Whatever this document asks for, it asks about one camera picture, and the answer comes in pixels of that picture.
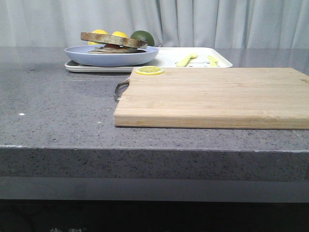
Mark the yellow lemon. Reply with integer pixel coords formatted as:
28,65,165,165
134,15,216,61
88,29,109,45
112,31,129,38

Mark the right yellow lemon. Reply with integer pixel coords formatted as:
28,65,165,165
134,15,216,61
112,31,129,38

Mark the lemon slice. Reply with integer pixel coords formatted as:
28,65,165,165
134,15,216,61
135,66,164,75

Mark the yellow plastic fork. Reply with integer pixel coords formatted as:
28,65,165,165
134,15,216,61
176,53,197,67

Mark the white bear tray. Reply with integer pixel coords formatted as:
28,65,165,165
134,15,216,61
65,45,233,73

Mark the fried egg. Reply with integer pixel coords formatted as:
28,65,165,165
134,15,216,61
103,43,123,50

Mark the grey curtain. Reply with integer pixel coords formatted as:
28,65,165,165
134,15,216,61
0,0,309,49

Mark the metal cutting board handle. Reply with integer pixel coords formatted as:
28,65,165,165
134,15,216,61
113,78,129,101

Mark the light blue round plate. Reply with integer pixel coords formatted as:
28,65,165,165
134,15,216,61
65,45,159,67

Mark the yellow plastic knife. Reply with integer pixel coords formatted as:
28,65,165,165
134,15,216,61
208,55,219,67

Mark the wooden cutting board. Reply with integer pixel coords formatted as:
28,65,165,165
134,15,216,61
114,68,309,130

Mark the left yellow lemon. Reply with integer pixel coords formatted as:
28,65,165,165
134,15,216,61
88,29,109,45

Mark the bread slice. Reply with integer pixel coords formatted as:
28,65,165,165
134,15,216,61
80,32,148,48
89,46,146,54

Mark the green lime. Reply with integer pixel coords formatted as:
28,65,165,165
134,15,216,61
130,30,155,46

